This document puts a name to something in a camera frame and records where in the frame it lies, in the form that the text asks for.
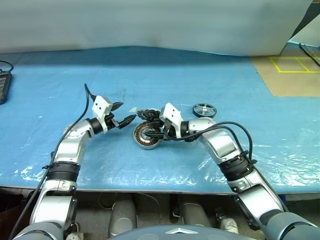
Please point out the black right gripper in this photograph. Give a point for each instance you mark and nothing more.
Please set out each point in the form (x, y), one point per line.
(167, 132)

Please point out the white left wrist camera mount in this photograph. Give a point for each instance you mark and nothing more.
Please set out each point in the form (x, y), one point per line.
(100, 106)

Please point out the clear plastic panel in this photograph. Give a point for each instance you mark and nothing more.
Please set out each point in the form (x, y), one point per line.
(313, 51)

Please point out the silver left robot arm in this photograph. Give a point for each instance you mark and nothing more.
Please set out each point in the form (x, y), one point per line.
(67, 147)

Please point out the white rounded foot piece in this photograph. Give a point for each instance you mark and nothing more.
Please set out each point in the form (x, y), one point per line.
(228, 225)

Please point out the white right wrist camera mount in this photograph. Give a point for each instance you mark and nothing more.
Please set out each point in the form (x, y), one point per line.
(172, 113)

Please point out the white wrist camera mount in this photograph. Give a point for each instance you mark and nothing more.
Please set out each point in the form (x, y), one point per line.
(172, 113)
(100, 106)

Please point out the round motor housing lid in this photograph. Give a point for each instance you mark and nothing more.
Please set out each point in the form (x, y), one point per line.
(147, 114)

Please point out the white backdrop sheet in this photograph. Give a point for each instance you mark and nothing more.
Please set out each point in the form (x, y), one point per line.
(150, 22)

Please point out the grey rounded leg cover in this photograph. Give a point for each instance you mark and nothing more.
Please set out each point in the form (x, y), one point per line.
(193, 212)
(122, 215)

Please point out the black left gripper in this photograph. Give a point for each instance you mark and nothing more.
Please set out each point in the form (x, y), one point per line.
(111, 120)

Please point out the black motor rotor cap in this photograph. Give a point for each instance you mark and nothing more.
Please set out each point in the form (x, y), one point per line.
(204, 109)

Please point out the grey robot torso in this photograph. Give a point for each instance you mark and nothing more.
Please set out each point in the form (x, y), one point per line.
(180, 235)

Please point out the silver motor housing copper windings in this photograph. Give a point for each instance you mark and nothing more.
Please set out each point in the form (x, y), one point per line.
(140, 140)

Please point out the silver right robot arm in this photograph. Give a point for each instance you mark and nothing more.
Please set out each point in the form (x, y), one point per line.
(220, 145)

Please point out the black keyboard-like device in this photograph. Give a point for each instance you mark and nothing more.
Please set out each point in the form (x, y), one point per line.
(4, 87)

